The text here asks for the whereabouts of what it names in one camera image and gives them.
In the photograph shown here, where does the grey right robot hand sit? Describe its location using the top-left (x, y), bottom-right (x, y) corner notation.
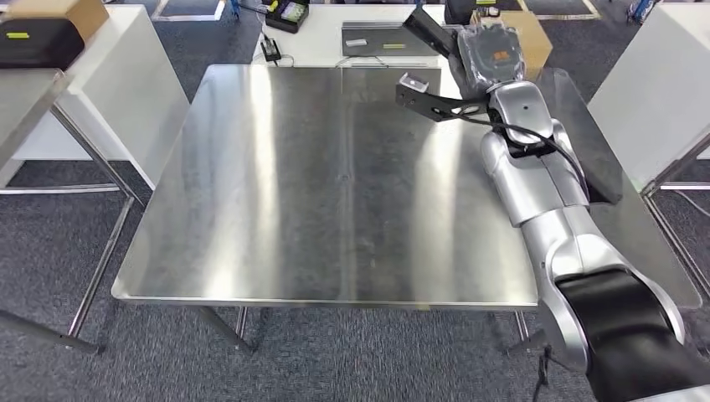
top-left (448, 24), bottom-right (527, 102)

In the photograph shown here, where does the steel workbench table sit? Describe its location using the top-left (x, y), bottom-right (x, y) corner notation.
top-left (111, 64), bottom-right (702, 356)

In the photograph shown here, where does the cardboard box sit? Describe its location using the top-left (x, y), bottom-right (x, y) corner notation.
top-left (471, 9), bottom-right (554, 81)

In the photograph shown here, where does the grey laptop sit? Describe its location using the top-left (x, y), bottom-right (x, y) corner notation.
top-left (341, 21), bottom-right (442, 59)

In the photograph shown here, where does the white floor tape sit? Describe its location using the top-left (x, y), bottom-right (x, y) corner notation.
top-left (521, 0), bottom-right (603, 22)
top-left (151, 0), bottom-right (228, 22)

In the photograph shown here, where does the white board panel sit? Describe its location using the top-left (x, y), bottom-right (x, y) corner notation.
top-left (0, 4), bottom-right (192, 193)
top-left (588, 3), bottom-right (710, 193)

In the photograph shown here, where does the white desk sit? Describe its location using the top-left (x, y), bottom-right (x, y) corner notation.
top-left (252, 4), bottom-right (472, 69)

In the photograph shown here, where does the black green device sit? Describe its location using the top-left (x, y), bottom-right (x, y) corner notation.
top-left (265, 0), bottom-right (311, 34)

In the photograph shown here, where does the steel side table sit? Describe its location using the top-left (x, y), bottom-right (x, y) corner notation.
top-left (641, 130), bottom-right (710, 301)
top-left (0, 69), bottom-right (147, 356)

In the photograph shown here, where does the black power adapter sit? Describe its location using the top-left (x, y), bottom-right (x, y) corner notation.
top-left (260, 37), bottom-right (282, 63)

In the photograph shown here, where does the black chair seat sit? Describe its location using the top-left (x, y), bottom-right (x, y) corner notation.
top-left (0, 18), bottom-right (85, 70)

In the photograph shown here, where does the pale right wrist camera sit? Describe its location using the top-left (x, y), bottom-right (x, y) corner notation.
top-left (399, 73), bottom-right (430, 94)

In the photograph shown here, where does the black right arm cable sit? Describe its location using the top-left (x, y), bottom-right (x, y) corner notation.
top-left (460, 113), bottom-right (590, 196)

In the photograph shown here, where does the blue metal frame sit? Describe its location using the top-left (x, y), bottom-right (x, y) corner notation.
top-left (626, 0), bottom-right (661, 24)

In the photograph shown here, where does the white floor cable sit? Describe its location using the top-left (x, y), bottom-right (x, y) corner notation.
top-left (673, 189), bottom-right (710, 219)

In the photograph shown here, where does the black dangling cable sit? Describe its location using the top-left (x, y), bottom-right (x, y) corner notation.
top-left (532, 346), bottom-right (554, 402)

